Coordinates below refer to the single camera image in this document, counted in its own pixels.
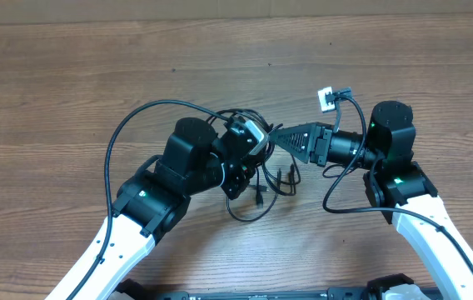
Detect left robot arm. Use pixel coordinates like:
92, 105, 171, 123
49, 116, 268, 299

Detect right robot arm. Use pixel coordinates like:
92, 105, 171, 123
270, 101, 473, 299

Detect black usb cables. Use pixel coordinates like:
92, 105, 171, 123
207, 107, 302, 223

